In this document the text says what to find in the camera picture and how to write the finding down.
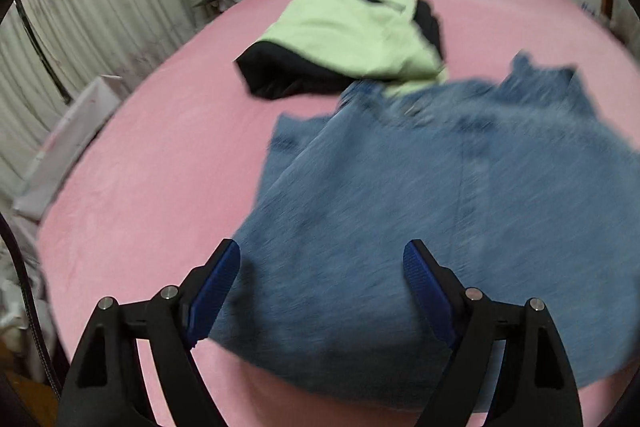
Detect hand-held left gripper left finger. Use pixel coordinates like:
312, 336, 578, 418
59, 239, 242, 427

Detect green and black folded garment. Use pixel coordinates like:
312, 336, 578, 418
235, 0, 449, 101

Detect white cardboard box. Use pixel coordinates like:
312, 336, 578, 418
12, 74, 133, 221

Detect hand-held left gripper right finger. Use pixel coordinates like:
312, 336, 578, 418
403, 239, 585, 427

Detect thick black cable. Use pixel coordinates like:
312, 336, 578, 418
0, 212, 67, 404

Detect blue denim jacket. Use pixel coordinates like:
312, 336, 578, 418
210, 51, 640, 409

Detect white pleated curtain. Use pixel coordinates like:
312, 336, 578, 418
0, 0, 197, 190

